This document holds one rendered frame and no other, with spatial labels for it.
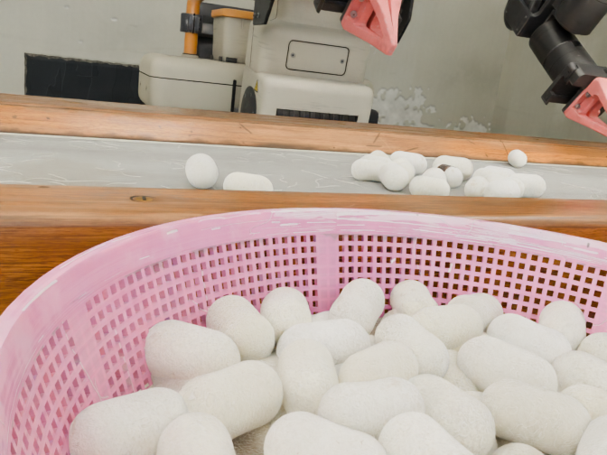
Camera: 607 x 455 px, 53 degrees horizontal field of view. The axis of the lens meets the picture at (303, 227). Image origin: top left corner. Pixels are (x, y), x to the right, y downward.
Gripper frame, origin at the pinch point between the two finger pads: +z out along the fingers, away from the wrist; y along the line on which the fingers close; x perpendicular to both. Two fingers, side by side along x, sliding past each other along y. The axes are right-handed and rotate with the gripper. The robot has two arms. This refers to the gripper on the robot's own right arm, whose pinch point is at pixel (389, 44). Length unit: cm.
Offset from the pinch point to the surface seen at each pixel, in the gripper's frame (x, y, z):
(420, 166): 2.1, -0.4, 14.1
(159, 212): -14.1, -28.8, 30.5
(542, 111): 108, 172, -108
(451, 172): -1.3, -0.6, 17.5
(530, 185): -3.3, 5.2, 20.2
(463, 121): 137, 158, -127
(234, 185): -5.3, -21.9, 22.4
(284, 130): 10.5, -8.7, 2.9
